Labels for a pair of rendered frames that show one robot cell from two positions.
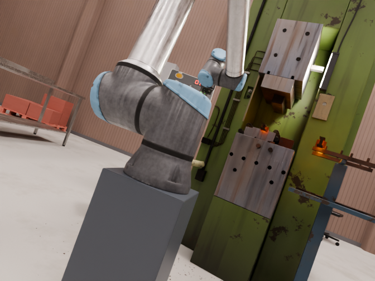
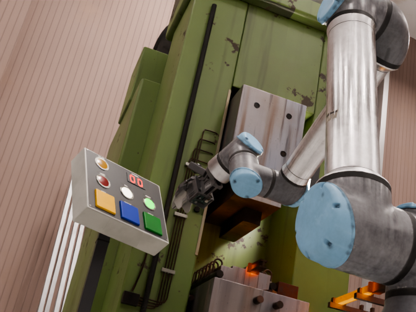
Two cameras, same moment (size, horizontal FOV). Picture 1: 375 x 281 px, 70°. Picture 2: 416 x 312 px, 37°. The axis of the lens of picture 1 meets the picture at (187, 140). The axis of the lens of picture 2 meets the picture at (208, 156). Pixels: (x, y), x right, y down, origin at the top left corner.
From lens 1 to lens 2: 1.17 m
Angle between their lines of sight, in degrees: 43
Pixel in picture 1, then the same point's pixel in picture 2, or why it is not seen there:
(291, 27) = (265, 103)
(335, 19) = (306, 99)
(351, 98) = not seen: hidden behind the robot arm
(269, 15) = (215, 72)
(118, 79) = (372, 199)
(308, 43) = (293, 132)
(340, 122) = not seen: hidden behind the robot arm
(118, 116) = (380, 255)
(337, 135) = (337, 274)
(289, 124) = (238, 258)
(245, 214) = not seen: outside the picture
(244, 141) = (231, 294)
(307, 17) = (270, 87)
